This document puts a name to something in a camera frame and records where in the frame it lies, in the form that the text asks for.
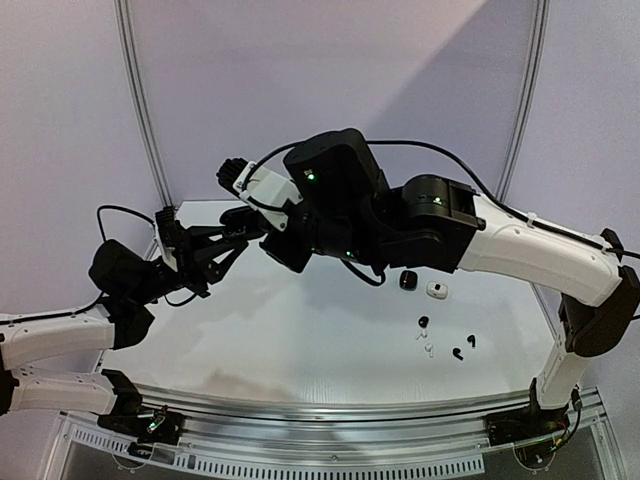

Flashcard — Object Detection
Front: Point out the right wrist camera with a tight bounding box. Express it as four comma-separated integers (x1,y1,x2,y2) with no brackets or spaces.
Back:
216,158,302,232

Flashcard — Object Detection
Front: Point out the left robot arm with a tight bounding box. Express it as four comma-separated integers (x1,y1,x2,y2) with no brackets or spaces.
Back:
1,226,250,434

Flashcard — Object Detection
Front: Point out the small black charging case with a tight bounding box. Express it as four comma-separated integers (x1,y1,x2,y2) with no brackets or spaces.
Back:
399,270,419,291

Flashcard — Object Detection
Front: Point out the small white charging case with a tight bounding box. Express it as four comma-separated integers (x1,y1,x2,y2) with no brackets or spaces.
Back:
425,281,449,300

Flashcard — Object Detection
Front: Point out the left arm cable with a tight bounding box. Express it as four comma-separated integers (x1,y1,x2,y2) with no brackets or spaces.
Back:
0,204,206,326

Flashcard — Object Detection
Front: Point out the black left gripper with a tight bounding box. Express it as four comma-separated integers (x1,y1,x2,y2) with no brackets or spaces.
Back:
129,224,247,305

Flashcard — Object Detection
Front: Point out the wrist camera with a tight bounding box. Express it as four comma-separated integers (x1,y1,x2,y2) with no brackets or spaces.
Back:
154,206,179,272
216,158,302,232

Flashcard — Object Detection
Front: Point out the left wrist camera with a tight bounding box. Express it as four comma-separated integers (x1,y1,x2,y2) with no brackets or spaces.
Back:
154,206,179,272

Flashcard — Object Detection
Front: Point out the left aluminium wall post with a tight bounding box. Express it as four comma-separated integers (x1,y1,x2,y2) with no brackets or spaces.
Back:
114,0,174,207

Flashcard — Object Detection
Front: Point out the right aluminium wall post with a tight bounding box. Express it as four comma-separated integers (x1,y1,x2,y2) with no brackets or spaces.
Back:
495,0,550,202

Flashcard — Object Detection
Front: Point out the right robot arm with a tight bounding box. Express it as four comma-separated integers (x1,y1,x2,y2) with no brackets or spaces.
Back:
217,128,639,436

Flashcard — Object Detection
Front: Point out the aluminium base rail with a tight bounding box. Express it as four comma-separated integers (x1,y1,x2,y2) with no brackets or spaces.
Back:
57,384,609,476

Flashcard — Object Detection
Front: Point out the aluminium wall post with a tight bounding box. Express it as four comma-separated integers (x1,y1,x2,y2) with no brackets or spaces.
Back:
114,0,174,207
495,0,550,202

